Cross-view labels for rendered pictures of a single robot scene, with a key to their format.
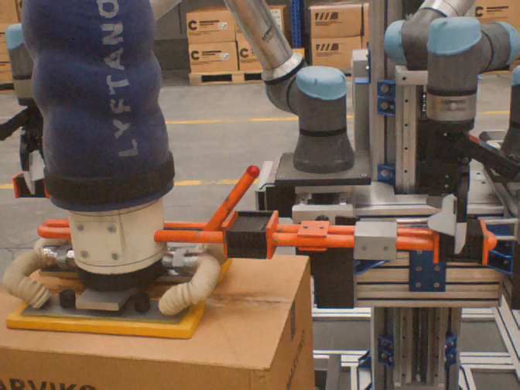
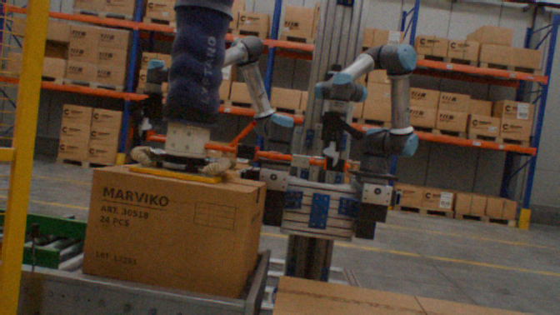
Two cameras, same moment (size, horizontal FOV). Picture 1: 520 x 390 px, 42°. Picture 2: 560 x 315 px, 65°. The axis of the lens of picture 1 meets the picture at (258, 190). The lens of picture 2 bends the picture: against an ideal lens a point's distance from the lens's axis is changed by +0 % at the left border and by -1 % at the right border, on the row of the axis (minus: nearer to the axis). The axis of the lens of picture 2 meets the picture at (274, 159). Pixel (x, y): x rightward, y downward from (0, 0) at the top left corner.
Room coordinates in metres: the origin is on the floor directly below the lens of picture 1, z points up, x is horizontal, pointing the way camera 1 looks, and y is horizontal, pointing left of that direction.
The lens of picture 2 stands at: (-0.68, 0.11, 1.16)
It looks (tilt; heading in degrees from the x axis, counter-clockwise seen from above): 3 degrees down; 353
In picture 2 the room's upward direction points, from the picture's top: 8 degrees clockwise
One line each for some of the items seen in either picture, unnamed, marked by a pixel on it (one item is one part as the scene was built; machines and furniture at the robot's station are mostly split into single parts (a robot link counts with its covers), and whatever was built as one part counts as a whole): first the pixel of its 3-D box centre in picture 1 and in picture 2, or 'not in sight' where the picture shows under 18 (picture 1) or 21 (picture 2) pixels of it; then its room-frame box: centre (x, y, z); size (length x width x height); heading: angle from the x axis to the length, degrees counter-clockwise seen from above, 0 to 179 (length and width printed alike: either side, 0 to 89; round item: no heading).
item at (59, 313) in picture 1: (105, 306); (176, 170); (1.07, 0.28, 0.97); 0.34 x 0.10 x 0.05; 77
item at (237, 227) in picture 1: (251, 234); (247, 152); (1.10, 0.02, 1.08); 0.10 x 0.08 x 0.06; 167
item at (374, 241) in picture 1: (375, 240); (300, 161); (1.06, -0.19, 1.07); 0.07 x 0.07 x 0.04; 77
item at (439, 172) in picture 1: (444, 155); (333, 127); (1.04, -0.30, 1.22); 0.09 x 0.08 x 0.12; 77
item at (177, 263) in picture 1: (123, 262); (185, 159); (1.16, 0.26, 1.01); 0.34 x 0.25 x 0.06; 77
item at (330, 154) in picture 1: (323, 144); (277, 149); (1.61, -0.17, 1.09); 0.15 x 0.15 x 0.10
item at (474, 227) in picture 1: (458, 241); (334, 164); (1.02, -0.32, 1.08); 0.08 x 0.07 x 0.05; 77
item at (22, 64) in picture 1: (28, 50); (156, 72); (1.48, 0.47, 1.38); 0.09 x 0.08 x 0.11; 114
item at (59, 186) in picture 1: (111, 170); (191, 115); (1.16, 0.26, 1.19); 0.23 x 0.23 x 0.04
